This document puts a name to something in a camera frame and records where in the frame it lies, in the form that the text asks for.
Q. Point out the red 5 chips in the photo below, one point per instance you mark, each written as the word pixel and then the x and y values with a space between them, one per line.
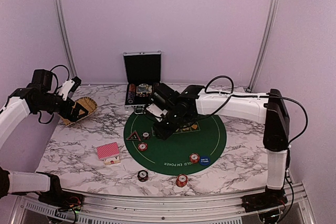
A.
pixel 194 158
pixel 142 146

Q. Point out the blue small blind button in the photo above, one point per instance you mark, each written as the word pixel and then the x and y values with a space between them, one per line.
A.
pixel 204 160

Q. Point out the brown purple chip row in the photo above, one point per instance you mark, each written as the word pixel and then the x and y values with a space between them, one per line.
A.
pixel 131 94

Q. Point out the left aluminium frame post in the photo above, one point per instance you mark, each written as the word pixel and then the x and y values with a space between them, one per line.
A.
pixel 65 38

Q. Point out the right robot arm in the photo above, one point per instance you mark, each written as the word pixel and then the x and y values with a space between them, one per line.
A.
pixel 264 108

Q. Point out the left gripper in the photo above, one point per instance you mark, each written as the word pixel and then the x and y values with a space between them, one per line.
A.
pixel 65 114

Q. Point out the dark 100 chip stack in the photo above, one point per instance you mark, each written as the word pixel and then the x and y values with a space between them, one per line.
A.
pixel 143 175

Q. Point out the red 5 chip stack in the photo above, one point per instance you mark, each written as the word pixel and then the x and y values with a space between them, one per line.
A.
pixel 181 180

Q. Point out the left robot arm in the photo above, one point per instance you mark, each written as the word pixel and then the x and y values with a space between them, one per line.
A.
pixel 13 112

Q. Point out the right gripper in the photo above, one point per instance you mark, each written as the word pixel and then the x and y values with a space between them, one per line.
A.
pixel 164 134

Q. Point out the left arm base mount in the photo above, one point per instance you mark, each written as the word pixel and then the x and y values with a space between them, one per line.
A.
pixel 64 201

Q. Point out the blue card deck in case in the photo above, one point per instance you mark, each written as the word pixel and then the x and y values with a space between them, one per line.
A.
pixel 143 90

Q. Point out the right aluminium frame post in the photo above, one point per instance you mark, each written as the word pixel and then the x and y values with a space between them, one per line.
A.
pixel 271 16

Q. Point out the red-backed card deck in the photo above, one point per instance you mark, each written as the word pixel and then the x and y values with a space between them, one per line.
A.
pixel 109 153

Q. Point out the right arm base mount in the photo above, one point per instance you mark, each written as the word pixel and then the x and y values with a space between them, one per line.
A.
pixel 261 201

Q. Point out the dark 100 chips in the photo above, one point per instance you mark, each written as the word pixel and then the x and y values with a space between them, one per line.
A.
pixel 146 135

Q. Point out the aluminium poker chip case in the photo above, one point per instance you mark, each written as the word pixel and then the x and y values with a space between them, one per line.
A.
pixel 142 67

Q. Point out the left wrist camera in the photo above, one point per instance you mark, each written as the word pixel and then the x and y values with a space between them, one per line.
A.
pixel 68 86

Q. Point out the round green poker mat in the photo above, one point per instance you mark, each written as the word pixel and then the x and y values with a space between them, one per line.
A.
pixel 171 157

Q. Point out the black triangular all-in button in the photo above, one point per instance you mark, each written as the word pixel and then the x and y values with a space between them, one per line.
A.
pixel 134 136

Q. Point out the aluminium frame post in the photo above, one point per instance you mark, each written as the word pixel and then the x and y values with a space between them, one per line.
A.
pixel 65 38
pixel 271 16

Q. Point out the woven bamboo tray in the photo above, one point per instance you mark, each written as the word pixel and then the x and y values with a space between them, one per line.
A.
pixel 89 103

